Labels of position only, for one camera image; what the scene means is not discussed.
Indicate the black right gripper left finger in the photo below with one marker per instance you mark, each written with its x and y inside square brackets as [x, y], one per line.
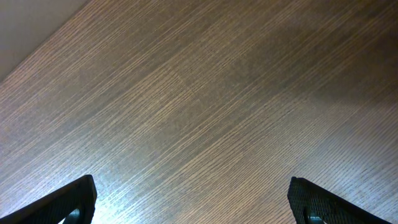
[72, 203]

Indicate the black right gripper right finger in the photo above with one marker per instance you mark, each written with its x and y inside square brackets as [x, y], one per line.
[311, 203]

